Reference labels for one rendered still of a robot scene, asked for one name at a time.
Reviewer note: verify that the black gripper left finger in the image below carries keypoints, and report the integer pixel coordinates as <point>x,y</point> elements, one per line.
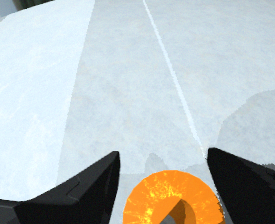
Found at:
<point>86,198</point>

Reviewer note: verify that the orange translucent knob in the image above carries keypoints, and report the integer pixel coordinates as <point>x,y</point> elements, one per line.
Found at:
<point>183,196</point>

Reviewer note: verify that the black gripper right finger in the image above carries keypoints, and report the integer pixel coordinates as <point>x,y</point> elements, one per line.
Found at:
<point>247,189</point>

